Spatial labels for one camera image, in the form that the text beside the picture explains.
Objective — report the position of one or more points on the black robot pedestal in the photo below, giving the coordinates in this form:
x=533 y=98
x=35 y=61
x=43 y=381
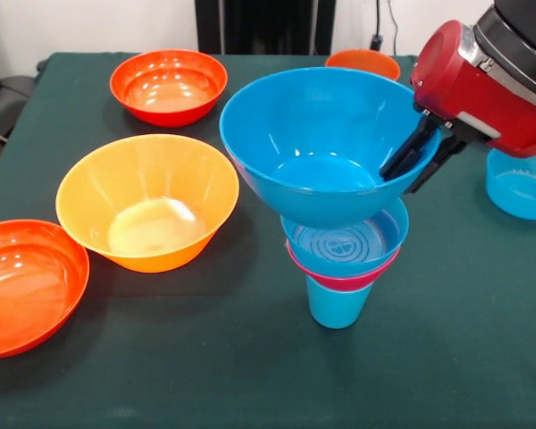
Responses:
x=268 y=22

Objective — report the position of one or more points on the dark green table cloth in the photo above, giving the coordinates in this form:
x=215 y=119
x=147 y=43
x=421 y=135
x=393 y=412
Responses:
x=205 y=380

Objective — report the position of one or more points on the blue cup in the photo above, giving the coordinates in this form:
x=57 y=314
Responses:
x=339 y=310

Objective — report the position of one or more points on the small orange bowl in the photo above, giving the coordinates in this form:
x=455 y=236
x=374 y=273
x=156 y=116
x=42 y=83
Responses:
x=366 y=60

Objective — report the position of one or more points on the large orange bowl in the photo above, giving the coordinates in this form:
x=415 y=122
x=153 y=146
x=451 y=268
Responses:
x=165 y=85
x=27 y=290

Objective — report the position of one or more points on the small pink bowl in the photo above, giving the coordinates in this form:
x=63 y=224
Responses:
x=344 y=283

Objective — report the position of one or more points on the large yellow-orange bowl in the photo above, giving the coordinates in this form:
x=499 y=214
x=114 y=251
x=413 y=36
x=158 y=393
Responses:
x=147 y=232

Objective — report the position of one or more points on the small blue bowl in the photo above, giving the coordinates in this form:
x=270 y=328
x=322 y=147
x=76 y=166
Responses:
x=353 y=250
x=518 y=192

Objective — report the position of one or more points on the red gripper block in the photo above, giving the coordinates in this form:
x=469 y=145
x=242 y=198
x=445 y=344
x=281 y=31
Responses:
x=464 y=98

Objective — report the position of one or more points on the large blue bowl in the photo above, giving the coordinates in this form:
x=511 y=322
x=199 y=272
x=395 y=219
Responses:
x=317 y=134

